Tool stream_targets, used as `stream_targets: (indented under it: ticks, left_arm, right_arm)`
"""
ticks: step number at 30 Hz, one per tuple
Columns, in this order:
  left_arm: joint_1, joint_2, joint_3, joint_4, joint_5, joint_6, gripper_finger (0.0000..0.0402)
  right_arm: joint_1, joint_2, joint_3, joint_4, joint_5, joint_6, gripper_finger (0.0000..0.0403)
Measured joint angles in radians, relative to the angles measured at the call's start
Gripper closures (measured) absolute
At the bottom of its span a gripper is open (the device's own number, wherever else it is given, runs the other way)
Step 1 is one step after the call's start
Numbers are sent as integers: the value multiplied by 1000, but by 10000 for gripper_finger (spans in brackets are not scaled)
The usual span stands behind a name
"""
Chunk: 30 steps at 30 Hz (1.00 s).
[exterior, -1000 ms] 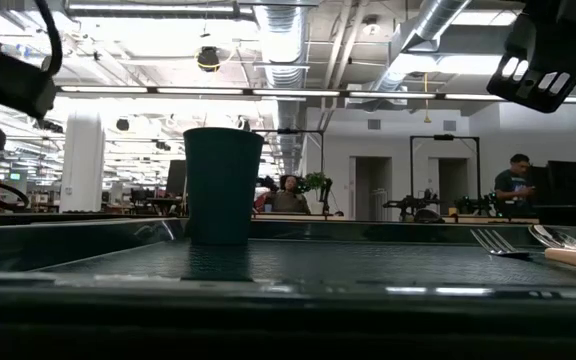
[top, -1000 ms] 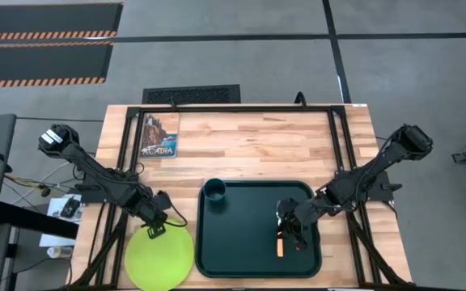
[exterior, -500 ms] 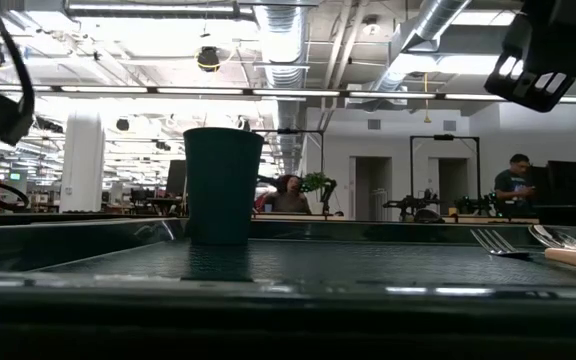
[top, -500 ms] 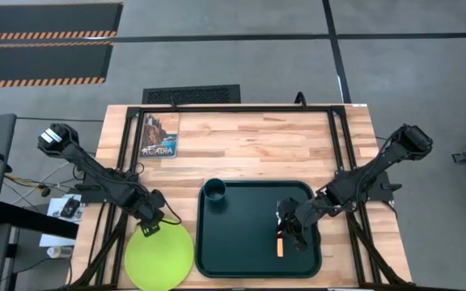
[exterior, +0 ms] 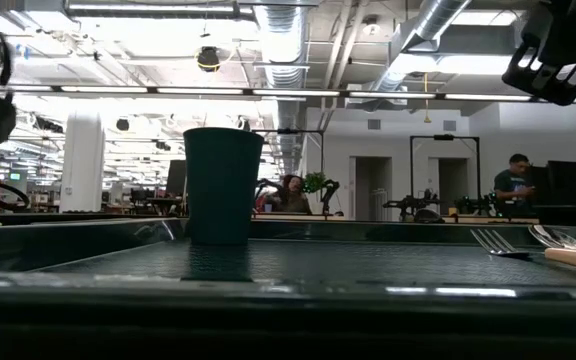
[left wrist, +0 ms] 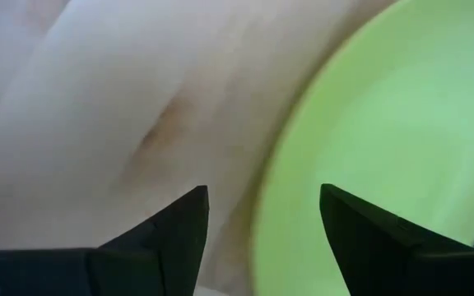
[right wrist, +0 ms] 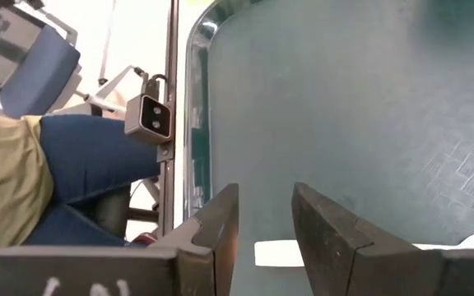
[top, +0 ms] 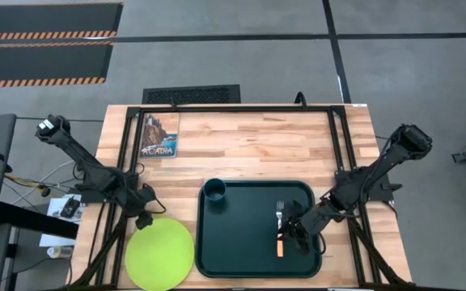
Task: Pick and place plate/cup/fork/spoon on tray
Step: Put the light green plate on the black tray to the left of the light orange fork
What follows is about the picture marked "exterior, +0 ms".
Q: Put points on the seated person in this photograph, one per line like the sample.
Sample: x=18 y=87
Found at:
x=293 y=196

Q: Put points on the dark textured serving tray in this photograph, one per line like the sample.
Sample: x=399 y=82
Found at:
x=288 y=280

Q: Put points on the standing person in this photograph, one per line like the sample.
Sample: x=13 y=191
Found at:
x=510 y=182

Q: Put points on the black computer monitor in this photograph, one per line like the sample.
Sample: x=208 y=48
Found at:
x=176 y=177

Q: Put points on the black equipment boxes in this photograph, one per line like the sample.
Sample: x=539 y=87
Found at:
x=558 y=182

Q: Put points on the silver ceiling air duct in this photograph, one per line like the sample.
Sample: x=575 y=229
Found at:
x=433 y=25

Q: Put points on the black background robot arm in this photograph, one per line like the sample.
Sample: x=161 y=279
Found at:
x=410 y=202

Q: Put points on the white round pillar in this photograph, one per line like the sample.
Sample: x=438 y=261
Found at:
x=82 y=165

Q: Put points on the wooden background table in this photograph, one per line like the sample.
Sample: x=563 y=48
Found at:
x=488 y=219

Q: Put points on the black metal station frame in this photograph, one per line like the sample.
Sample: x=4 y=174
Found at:
x=478 y=170
x=321 y=160

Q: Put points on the green potted plant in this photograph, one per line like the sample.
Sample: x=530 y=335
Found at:
x=315 y=181

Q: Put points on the dark green plastic cup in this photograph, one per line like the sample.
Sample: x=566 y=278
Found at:
x=223 y=185

